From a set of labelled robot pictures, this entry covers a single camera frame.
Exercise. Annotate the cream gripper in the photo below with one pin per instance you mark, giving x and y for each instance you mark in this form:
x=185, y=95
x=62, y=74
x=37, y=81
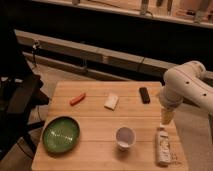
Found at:
x=167, y=115

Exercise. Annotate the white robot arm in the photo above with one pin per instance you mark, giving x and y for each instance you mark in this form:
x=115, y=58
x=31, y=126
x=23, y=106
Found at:
x=184, y=81

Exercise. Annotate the white sponge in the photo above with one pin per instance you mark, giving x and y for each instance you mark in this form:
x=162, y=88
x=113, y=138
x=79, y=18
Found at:
x=111, y=101

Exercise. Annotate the white bottle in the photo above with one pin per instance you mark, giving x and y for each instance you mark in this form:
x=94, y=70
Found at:
x=163, y=155

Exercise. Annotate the white cup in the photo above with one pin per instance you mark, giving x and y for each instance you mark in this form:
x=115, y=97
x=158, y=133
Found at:
x=125, y=138

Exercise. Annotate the green plate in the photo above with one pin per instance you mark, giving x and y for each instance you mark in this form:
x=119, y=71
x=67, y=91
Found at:
x=61, y=135

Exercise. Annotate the black chair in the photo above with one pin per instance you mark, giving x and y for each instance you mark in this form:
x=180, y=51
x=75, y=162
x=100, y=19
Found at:
x=19, y=94

